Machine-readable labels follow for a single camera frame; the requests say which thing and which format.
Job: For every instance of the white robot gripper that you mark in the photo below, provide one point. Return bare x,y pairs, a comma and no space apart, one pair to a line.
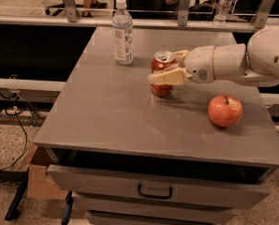
199,63

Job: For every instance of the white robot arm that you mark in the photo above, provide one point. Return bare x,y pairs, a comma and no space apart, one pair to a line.
255,63

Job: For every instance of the seated person right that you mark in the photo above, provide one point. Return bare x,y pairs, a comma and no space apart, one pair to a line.
167,10

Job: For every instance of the seated person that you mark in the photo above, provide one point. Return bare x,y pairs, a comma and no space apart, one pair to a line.
167,10
88,4

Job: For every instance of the red apple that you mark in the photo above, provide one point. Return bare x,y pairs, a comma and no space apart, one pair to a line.
225,111

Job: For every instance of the clear plastic water bottle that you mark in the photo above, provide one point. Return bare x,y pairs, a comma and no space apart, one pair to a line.
122,28

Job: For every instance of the distant clear water bottle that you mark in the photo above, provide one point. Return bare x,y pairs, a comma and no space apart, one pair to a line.
222,11

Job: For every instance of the grey cabinet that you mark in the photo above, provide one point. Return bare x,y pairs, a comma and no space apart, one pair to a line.
109,117

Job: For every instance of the seated person left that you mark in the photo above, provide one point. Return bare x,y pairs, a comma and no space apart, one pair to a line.
88,4

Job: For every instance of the grey top drawer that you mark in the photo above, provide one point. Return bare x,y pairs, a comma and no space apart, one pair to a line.
125,184

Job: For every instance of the grey drawer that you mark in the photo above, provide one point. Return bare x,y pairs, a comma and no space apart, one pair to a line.
141,208
125,184

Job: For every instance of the cardboard box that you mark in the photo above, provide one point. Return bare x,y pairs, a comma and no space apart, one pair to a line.
40,185

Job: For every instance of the black drawer handle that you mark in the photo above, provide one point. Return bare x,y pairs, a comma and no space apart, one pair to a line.
157,193

